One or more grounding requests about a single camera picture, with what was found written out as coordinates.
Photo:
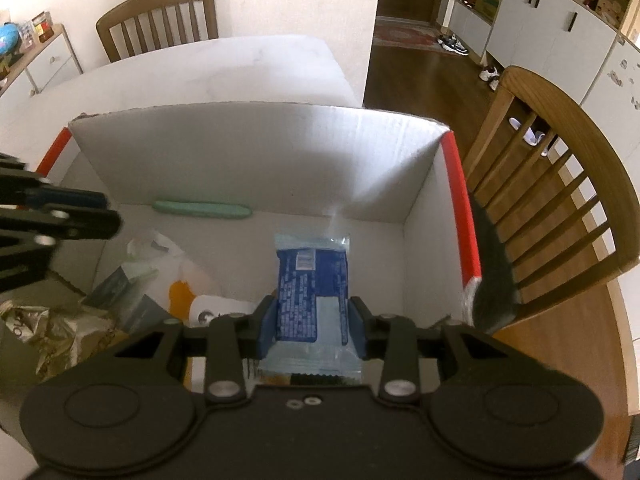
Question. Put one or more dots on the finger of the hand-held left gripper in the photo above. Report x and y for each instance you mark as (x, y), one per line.
(90, 224)
(75, 199)

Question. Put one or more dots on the white sneaker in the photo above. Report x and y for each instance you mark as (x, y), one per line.
(494, 82)
(485, 74)

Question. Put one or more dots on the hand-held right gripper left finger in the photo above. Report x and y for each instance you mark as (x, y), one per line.
(265, 327)

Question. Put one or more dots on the blue globe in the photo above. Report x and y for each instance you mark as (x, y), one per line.
(9, 37)

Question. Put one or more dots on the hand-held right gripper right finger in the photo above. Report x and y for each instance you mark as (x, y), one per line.
(357, 327)

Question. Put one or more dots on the wooden chair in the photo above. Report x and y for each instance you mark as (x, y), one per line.
(575, 110)
(150, 2)

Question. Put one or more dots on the red shoe box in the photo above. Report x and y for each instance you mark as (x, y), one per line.
(250, 160)

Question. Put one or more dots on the black sneaker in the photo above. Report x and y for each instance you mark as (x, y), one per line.
(461, 49)
(446, 41)

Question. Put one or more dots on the silver foil snack packet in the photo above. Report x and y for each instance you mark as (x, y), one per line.
(65, 335)

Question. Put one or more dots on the patterned red rug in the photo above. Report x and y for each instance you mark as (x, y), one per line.
(405, 35)

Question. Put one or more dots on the clear bread packet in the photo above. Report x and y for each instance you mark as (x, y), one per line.
(165, 265)

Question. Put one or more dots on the blue snack packet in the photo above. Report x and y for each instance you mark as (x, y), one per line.
(305, 290)

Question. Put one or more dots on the mint green oblong case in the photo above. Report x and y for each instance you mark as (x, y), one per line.
(200, 208)

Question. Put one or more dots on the white side cabinet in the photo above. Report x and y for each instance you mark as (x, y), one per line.
(50, 65)

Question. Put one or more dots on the black snack packet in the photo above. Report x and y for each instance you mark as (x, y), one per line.
(130, 305)

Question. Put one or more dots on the white slipper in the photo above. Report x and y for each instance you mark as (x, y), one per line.
(535, 137)
(515, 122)

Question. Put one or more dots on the grey storage cabinet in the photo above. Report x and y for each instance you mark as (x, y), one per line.
(550, 25)

